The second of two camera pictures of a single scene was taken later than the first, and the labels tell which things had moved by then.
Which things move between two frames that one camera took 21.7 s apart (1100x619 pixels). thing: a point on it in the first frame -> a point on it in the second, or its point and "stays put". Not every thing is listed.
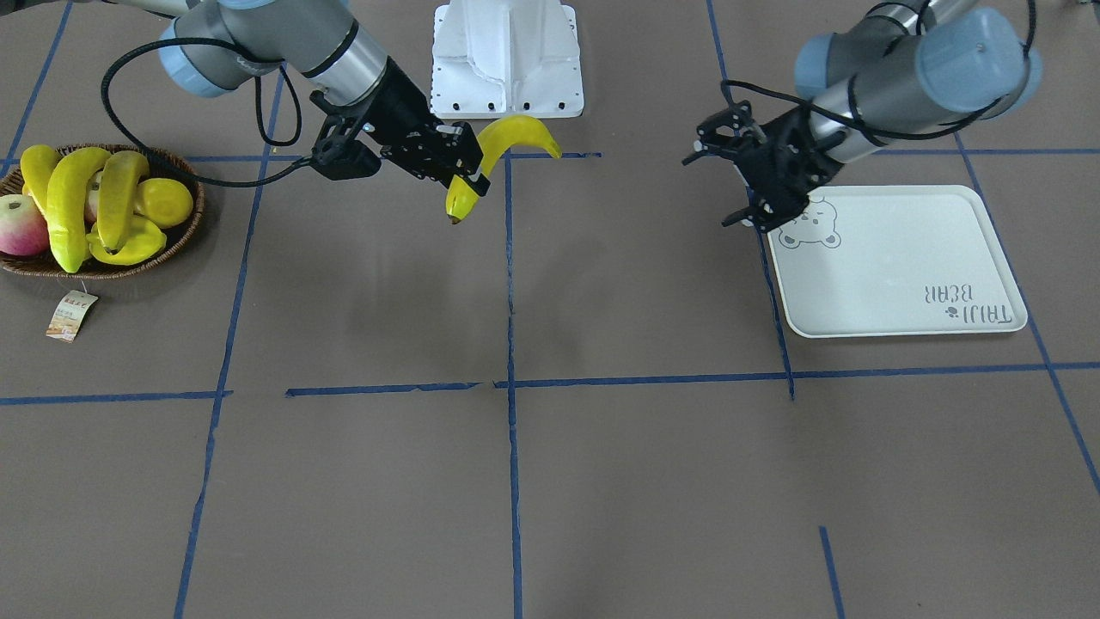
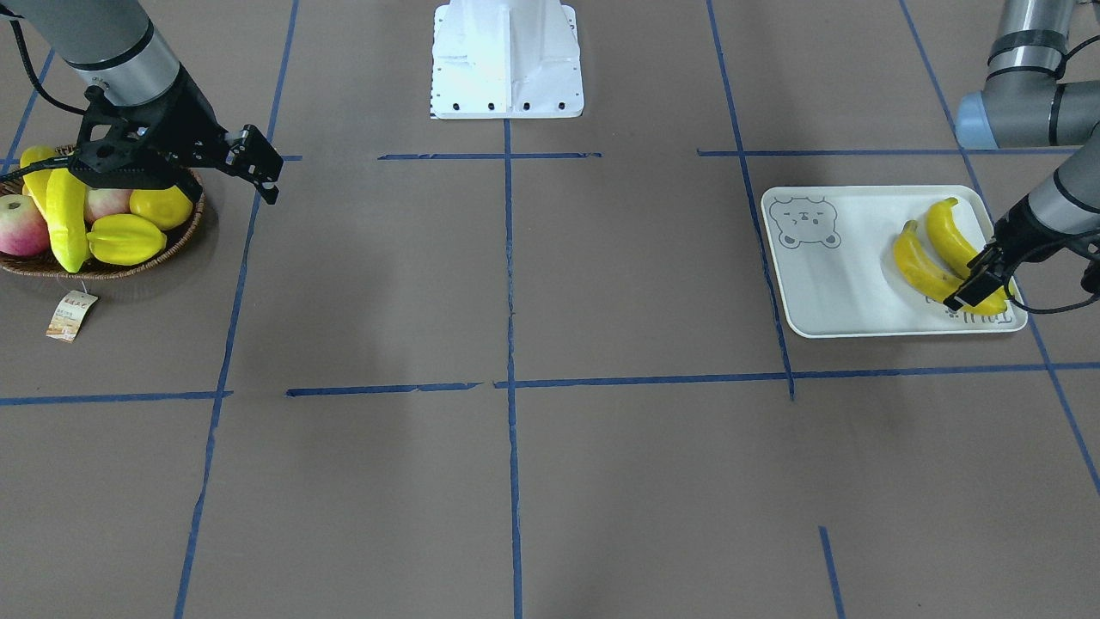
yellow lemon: [164, 201] stays put
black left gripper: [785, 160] -> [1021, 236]
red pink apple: [24, 229] stays put
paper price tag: [68, 315] stays put
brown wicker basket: [160, 166] stays put
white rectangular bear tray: [895, 261] stays put
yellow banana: [65, 193] -> [948, 236]
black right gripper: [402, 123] -> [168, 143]
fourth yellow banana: [37, 163] stays put
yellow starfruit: [142, 242] stays put
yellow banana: [495, 139] -> [932, 280]
